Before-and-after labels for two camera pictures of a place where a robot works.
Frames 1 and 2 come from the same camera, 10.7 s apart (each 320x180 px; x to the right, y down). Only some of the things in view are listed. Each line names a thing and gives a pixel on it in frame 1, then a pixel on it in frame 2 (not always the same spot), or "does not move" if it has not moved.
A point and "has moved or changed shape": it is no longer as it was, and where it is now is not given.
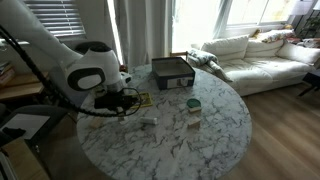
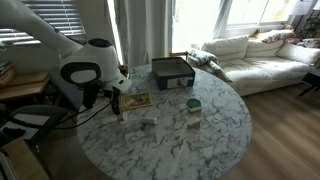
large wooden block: x=96 y=122 has moved or changed shape
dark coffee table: x=312 y=80 does not move
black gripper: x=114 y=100 → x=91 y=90
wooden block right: x=194 y=122 does not move
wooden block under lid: x=197 y=109 does not move
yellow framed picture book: x=145 y=100 does not move
